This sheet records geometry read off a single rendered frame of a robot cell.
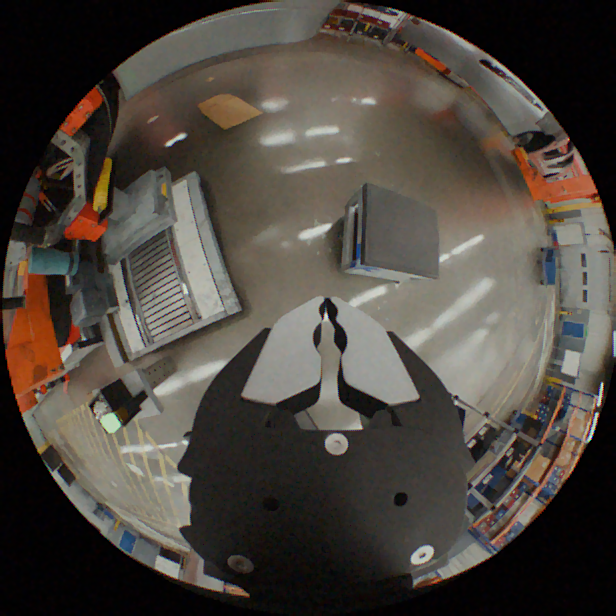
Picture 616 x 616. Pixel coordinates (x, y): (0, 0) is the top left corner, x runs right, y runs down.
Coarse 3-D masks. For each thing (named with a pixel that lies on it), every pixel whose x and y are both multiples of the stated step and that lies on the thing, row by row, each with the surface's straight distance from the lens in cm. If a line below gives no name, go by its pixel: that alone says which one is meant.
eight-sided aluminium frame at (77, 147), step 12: (60, 132) 63; (84, 132) 69; (60, 144) 65; (72, 144) 65; (84, 144) 66; (72, 156) 67; (84, 156) 66; (84, 168) 69; (84, 180) 73; (84, 192) 76; (72, 204) 86; (84, 204) 80; (60, 216) 93; (72, 216) 84; (60, 228) 89
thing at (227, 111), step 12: (216, 96) 195; (228, 96) 192; (204, 108) 185; (216, 108) 179; (228, 108) 173; (240, 108) 170; (252, 108) 167; (216, 120) 163; (228, 120) 158; (240, 120) 154
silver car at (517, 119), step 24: (408, 24) 272; (432, 24) 249; (432, 48) 234; (456, 48) 219; (456, 72) 217; (480, 72) 206; (504, 72) 208; (480, 96) 210; (504, 96) 204; (528, 96) 211; (504, 120) 214; (528, 120) 217; (528, 144) 306; (552, 144) 290; (552, 168) 496
